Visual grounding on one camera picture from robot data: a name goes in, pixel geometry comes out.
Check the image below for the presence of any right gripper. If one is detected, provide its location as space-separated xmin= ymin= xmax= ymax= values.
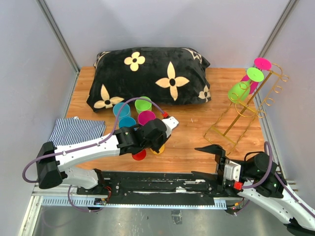
xmin=191 ymin=144 xmax=257 ymax=189

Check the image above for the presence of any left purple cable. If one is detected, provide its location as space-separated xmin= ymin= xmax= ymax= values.
xmin=22 ymin=96 xmax=168 ymax=212

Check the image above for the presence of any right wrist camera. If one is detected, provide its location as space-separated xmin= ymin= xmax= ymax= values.
xmin=223 ymin=162 xmax=241 ymax=181

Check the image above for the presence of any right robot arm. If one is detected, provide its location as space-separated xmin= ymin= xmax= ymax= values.
xmin=193 ymin=142 xmax=315 ymax=236

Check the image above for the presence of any blue wine glass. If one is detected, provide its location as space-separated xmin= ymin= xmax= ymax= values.
xmin=113 ymin=102 xmax=131 ymax=120

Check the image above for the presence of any yellow wine glass orange base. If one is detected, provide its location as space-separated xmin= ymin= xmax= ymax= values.
xmin=150 ymin=145 xmax=165 ymax=155

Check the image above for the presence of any gold wire glass rack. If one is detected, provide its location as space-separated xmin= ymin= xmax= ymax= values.
xmin=203 ymin=63 xmax=289 ymax=154

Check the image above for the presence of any pink base wine glass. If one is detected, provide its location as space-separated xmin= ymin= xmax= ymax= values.
xmin=254 ymin=58 xmax=272 ymax=70

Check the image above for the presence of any blue white striped cloth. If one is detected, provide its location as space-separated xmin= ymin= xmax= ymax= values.
xmin=49 ymin=117 xmax=106 ymax=147

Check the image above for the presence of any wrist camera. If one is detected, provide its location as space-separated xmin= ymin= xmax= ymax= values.
xmin=223 ymin=162 xmax=241 ymax=181
xmin=162 ymin=117 xmax=179 ymax=138

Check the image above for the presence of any teal glass green base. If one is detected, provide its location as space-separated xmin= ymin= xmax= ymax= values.
xmin=119 ymin=117 xmax=137 ymax=128

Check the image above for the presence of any green glass yellow base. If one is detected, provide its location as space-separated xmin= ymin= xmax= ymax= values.
xmin=228 ymin=67 xmax=264 ymax=103

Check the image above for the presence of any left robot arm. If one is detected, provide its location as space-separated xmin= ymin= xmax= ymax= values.
xmin=36 ymin=117 xmax=179 ymax=195

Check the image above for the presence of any black floral plush pillow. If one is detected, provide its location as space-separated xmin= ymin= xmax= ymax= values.
xmin=87 ymin=47 xmax=211 ymax=112

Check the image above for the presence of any light green wine glass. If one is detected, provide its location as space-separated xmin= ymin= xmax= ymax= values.
xmin=134 ymin=96 xmax=152 ymax=114

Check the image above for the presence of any red wine glass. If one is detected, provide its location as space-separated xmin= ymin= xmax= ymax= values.
xmin=132 ymin=149 xmax=147 ymax=161

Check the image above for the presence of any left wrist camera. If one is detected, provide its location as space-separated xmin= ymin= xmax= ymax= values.
xmin=162 ymin=117 xmax=179 ymax=138

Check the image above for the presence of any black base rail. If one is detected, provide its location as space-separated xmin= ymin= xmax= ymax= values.
xmin=67 ymin=171 xmax=232 ymax=212

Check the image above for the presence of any magenta glass green base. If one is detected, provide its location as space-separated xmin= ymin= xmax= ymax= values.
xmin=241 ymin=75 xmax=259 ymax=94

